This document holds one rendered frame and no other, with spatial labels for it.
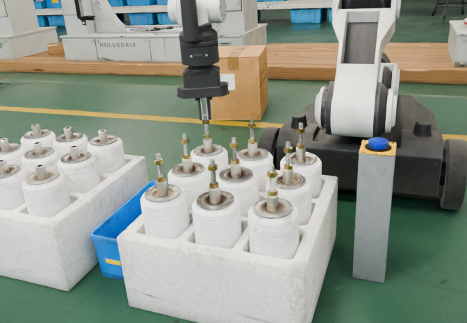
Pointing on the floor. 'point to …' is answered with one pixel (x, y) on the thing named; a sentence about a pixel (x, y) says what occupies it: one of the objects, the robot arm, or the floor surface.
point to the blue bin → (103, 237)
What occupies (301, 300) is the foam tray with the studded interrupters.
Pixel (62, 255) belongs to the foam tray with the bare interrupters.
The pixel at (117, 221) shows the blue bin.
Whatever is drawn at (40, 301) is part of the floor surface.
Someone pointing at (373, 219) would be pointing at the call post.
